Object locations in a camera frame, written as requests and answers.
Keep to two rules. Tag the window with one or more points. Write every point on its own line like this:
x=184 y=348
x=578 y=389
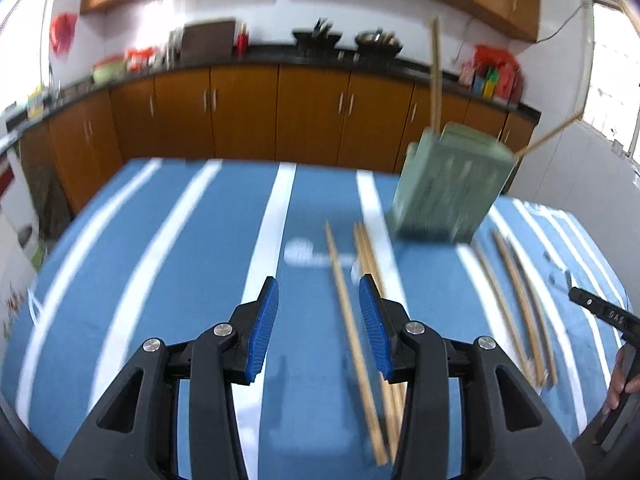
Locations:
x=615 y=85

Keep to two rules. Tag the black wok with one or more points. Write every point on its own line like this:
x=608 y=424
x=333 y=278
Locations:
x=317 y=37

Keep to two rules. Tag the red white plastic bag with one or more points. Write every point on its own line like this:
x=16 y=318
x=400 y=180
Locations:
x=140 y=59

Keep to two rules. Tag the brown cutting board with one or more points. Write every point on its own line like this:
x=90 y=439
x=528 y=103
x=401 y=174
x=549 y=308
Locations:
x=207 y=40

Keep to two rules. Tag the row of wooden base cabinets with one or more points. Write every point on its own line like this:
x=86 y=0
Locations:
x=240 y=115

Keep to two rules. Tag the green bottle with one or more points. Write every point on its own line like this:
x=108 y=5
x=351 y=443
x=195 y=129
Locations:
x=491 y=84

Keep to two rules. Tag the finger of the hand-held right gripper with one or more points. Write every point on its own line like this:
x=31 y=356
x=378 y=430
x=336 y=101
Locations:
x=582 y=297

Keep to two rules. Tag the green plastic basin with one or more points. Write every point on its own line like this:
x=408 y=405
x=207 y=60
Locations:
x=107 y=71

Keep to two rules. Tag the pink packet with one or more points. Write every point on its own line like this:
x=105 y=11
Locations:
x=466 y=74

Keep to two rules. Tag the metal pot with lid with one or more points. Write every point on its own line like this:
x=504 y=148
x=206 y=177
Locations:
x=378 y=42

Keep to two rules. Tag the blue white striped tablecloth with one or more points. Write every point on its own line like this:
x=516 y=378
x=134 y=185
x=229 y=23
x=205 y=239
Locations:
x=200 y=260

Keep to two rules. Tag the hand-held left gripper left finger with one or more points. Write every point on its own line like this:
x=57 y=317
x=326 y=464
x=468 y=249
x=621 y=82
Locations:
x=261 y=325

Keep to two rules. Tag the red bottle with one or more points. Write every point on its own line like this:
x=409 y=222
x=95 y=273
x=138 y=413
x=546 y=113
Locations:
x=242 y=42

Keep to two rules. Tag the person's right hand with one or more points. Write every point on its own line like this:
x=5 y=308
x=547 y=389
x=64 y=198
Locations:
x=616 y=380

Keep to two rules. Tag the red plastic bag on wall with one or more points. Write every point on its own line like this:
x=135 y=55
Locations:
x=63 y=32

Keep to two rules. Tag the yellow and blue packet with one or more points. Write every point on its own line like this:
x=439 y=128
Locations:
x=36 y=105

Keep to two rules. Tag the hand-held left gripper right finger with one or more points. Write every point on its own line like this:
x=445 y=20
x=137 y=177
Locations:
x=372 y=325

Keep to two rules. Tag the green utensil holder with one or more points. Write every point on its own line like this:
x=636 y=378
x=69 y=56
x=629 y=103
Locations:
x=445 y=185

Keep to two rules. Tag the black kitchen countertop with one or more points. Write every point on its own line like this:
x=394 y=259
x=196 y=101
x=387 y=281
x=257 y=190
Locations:
x=280 y=58

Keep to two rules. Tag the cutlery cup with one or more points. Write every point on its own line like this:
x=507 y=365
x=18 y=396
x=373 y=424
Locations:
x=172 y=50

